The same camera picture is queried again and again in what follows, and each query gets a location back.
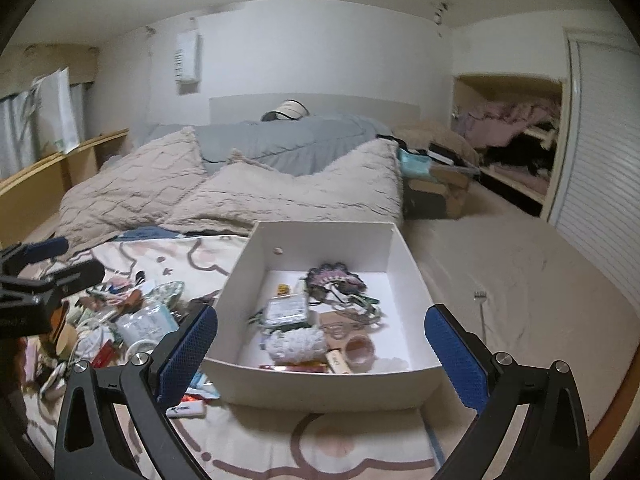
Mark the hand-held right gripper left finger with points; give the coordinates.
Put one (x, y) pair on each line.
(190, 355)

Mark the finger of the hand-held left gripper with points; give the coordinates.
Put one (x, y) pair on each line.
(75, 275)
(45, 249)

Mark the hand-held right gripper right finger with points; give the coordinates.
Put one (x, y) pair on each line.
(455, 360)

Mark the white shoe box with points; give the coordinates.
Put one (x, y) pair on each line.
(300, 385)

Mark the small blue white sachet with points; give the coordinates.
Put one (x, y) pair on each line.
(201, 386)

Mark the round wooden disc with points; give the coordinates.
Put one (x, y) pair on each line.
(65, 342)

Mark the white text medicine packet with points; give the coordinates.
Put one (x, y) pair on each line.
(145, 325)

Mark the white small device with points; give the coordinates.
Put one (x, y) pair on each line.
(187, 410)

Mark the white back scratcher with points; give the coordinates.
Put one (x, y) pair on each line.
(481, 310)

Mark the clear floral pouch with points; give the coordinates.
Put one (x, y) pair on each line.
(172, 292)

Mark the dark blue cloth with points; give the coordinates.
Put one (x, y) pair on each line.
(145, 234)

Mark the pink tape roll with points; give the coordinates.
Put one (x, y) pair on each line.
(360, 352)

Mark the red foil stick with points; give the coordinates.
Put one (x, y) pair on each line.
(295, 368)

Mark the clear plastic packet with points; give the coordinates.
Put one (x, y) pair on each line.
(287, 310)

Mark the beige wooden stamp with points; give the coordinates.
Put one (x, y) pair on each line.
(338, 361)

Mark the grey curtain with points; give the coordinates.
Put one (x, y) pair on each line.
(15, 132)

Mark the brown paper tag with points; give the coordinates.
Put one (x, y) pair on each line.
(336, 327)

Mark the purple patterned pouch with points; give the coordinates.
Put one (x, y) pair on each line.
(330, 280)

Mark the cardboard box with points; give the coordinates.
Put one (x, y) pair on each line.
(452, 187)

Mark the beige tufted blanket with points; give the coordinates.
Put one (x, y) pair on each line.
(280, 195)

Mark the teal cloth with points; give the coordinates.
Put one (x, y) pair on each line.
(415, 162)

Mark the black book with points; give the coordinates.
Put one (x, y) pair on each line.
(442, 152)

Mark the pile of dark clothes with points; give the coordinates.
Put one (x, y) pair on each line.
(525, 157)

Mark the tan fleece throw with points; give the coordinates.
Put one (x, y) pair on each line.
(435, 135)

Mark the white louvered door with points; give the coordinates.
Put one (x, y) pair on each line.
(600, 185)

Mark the grey pillow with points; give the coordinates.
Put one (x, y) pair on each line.
(300, 142)

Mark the pile of pink clothes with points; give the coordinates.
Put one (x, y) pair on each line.
(510, 115)

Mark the white round bag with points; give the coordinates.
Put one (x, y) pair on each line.
(290, 109)

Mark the white wall unit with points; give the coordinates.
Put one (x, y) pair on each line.
(187, 60)

